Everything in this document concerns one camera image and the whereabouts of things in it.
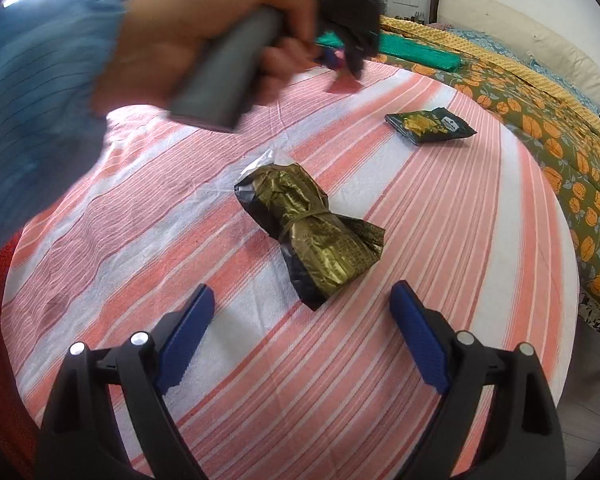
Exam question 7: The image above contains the orange floral green blanket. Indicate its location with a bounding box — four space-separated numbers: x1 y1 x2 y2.
375 15 600 313

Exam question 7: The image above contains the orange-red cloth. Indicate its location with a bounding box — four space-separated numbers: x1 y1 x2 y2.
0 230 41 476

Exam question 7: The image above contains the gold black foil wrapper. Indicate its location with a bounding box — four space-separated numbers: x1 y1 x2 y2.
234 147 386 311

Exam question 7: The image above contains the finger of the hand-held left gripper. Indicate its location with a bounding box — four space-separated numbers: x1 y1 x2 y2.
314 42 343 70
341 37 378 81

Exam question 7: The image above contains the beige pillow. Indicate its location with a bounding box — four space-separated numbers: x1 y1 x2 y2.
440 0 600 108

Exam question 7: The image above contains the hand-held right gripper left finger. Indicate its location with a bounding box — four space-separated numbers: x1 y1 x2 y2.
34 283 216 480

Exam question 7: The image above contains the blue patterned bedsheet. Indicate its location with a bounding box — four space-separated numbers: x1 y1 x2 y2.
450 27 600 121

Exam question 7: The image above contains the green mat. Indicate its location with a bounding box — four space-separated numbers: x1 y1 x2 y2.
315 30 462 73

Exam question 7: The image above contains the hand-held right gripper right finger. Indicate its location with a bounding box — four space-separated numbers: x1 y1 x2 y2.
389 280 567 480

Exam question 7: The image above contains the pink striped tablecloth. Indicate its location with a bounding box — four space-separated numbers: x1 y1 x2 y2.
2 55 580 480

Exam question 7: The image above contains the small black yellow packet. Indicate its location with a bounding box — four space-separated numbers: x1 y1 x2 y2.
385 106 478 147

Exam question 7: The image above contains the person's left hand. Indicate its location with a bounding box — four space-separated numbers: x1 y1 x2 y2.
92 0 331 121

